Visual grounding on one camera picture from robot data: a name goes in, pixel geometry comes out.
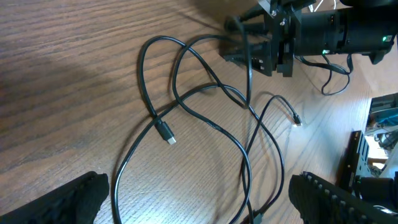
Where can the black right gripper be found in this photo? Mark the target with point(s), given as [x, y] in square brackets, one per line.
[282, 18]

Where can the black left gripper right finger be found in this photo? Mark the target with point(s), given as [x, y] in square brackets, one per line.
[320, 202]

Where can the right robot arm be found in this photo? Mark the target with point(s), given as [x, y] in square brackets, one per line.
[361, 27]

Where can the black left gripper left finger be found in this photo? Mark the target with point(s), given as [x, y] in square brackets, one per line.
[77, 201]

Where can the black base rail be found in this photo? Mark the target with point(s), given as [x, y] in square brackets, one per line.
[354, 163]

